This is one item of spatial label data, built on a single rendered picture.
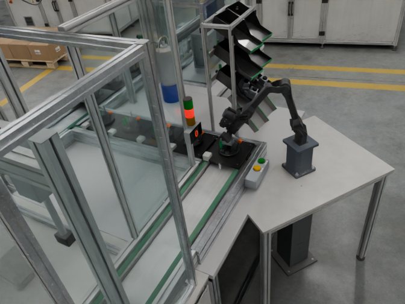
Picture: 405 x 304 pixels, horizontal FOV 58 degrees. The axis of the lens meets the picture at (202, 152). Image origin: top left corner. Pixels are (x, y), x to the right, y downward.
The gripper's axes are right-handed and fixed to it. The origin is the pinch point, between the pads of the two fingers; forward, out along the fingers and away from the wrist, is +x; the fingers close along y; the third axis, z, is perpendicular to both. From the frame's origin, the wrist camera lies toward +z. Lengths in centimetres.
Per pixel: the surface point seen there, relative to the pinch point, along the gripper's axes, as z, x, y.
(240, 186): -23.1, -0.3, 23.8
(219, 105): 16, 41, -63
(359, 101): -103, 58, -251
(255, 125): -10.1, -2.8, -20.5
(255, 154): -20.9, 0.7, -4.6
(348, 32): -53, 66, -399
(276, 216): -46, -7, 30
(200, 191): -8.7, 14.6, 33.1
